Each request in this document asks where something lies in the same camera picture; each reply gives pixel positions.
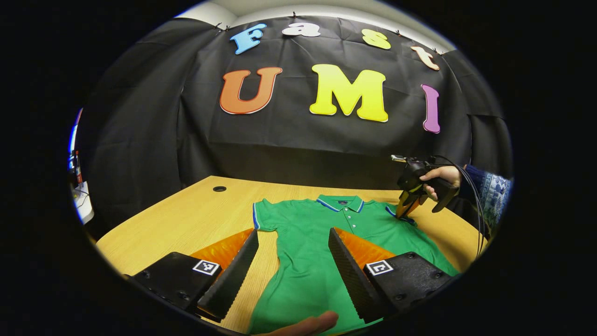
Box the computer monitor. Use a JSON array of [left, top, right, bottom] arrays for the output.
[[69, 107, 85, 185]]

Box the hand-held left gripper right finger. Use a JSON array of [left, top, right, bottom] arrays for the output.
[[328, 227, 457, 324]]

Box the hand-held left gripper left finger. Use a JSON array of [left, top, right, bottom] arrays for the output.
[[125, 228, 260, 322]]

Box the white device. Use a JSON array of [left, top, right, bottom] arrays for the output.
[[72, 182, 95, 225]]

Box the black backdrop cloth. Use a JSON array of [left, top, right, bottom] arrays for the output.
[[75, 16, 514, 229]]

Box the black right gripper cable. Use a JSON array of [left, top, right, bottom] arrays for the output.
[[431, 155, 488, 259]]

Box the green T-shirt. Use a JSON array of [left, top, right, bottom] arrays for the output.
[[247, 195, 460, 336]]

